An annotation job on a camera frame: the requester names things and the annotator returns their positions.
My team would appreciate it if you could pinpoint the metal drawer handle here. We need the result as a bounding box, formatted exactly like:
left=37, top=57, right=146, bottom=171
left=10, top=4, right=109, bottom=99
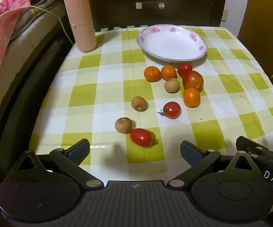
left=135, top=1, right=165, bottom=9

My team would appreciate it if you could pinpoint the pink ribbed cylinder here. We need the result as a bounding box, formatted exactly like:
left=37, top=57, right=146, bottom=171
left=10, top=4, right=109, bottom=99
left=63, top=0, right=97, bottom=53

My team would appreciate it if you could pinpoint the white floral plate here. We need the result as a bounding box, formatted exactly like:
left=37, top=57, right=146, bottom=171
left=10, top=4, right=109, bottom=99
left=136, top=24, right=208, bottom=63

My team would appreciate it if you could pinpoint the yellow checkered tablecloth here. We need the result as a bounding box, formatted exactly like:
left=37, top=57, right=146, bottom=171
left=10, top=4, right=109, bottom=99
left=28, top=26, right=273, bottom=182

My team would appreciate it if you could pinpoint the oblong red cherry tomato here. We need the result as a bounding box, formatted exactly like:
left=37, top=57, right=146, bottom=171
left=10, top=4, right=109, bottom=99
left=129, top=128, right=159, bottom=149

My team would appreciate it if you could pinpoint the dark wooden cabinet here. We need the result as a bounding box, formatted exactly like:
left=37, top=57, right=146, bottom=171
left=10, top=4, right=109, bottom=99
left=64, top=0, right=229, bottom=30

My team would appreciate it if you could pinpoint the round red cherry tomato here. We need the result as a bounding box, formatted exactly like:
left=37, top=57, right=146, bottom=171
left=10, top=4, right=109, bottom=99
left=158, top=101, right=182, bottom=120

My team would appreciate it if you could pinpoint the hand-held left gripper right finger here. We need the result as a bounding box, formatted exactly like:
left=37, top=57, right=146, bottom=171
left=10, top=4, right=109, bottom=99
left=167, top=140, right=263, bottom=191

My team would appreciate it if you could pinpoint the small tangerine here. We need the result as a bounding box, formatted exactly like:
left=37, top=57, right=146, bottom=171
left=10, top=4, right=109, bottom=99
left=144, top=66, right=161, bottom=82
left=160, top=65, right=177, bottom=81

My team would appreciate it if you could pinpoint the medium red tomato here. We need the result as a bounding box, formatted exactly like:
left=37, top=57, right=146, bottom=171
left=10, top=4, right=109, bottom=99
left=177, top=63, right=193, bottom=77

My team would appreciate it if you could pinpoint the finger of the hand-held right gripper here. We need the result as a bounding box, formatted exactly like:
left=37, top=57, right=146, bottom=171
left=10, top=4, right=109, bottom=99
left=236, top=136, right=273, bottom=162

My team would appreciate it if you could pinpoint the brown cardboard box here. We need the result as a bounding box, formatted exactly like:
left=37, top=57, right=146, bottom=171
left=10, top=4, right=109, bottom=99
left=237, top=0, right=273, bottom=81

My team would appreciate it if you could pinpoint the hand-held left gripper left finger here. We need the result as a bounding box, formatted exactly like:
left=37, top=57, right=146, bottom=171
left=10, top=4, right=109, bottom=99
left=5, top=138, right=104, bottom=191

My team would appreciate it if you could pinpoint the thin white cord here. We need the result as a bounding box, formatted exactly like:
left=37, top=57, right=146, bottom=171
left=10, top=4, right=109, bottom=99
left=29, top=5, right=75, bottom=45

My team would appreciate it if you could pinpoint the large red tomato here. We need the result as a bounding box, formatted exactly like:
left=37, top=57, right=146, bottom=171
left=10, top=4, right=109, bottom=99
left=182, top=70, right=204, bottom=92

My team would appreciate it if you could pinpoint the orange tomato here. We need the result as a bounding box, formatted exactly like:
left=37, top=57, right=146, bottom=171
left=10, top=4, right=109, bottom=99
left=183, top=87, right=201, bottom=107

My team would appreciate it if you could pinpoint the brown quilted bed pad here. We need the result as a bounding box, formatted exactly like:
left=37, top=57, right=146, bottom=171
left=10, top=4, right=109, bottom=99
left=9, top=0, right=67, bottom=40

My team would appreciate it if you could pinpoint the dark wooden bed frame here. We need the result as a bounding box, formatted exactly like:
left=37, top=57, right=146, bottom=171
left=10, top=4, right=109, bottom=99
left=0, top=21, right=80, bottom=152

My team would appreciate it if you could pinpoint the brown longan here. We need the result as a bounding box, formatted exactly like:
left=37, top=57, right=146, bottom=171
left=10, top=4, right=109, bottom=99
left=164, top=78, right=180, bottom=93
left=131, top=96, right=149, bottom=112
left=115, top=117, right=133, bottom=134

